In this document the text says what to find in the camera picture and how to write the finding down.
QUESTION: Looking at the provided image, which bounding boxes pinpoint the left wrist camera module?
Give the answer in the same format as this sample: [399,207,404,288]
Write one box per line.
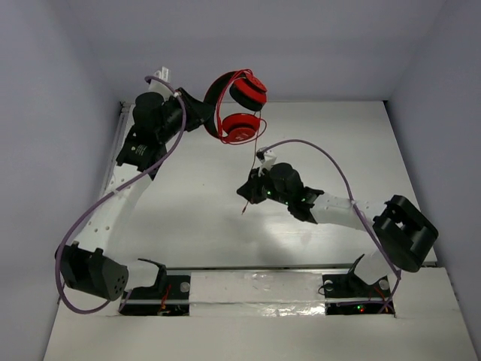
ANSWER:
[152,66,171,83]

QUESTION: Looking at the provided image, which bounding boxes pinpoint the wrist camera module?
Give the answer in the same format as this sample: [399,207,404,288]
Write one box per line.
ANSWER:
[152,66,171,83]
[256,147,277,176]

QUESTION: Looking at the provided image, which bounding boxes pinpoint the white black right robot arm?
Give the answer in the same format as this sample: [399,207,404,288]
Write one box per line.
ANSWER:
[237,162,439,298]

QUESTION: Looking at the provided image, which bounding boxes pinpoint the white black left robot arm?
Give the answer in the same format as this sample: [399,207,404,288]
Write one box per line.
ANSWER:
[55,80,267,308]

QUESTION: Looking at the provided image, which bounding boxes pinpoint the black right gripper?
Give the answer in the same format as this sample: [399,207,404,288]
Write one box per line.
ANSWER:
[238,165,292,206]

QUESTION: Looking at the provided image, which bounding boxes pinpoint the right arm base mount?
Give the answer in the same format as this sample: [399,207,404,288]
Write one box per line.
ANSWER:
[317,274,395,316]

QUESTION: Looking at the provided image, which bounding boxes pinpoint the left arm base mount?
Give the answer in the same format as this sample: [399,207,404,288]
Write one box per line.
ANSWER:
[119,274,191,317]

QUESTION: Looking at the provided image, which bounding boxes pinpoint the thin red headphone cable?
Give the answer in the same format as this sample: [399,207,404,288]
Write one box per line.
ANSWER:
[213,68,268,217]

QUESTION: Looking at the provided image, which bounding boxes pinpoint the red black headphones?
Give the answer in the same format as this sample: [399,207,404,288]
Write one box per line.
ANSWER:
[202,69,269,144]

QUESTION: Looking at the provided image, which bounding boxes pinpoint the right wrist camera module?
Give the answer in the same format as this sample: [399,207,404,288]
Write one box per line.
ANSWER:
[256,147,277,176]

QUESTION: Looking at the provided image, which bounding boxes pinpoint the white foil-taped front board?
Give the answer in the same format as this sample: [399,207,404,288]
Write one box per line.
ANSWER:
[44,268,477,360]

